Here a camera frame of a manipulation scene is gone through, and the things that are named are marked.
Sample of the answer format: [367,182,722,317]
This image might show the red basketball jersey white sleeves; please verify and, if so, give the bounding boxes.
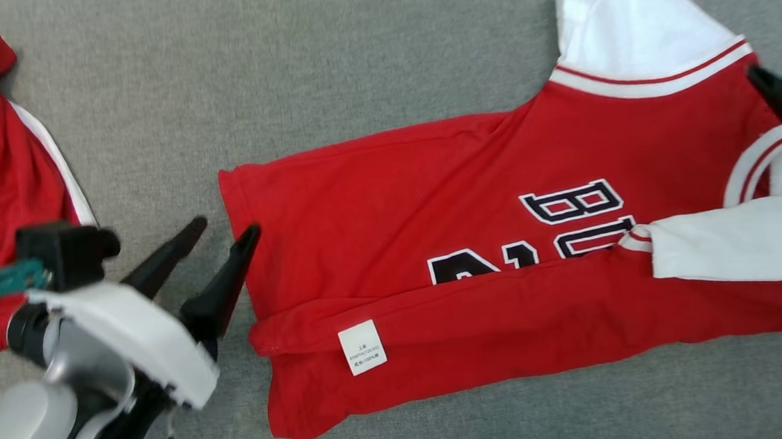
[203,0,782,439]

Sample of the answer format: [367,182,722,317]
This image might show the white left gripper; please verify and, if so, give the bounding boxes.
[21,211,278,439]

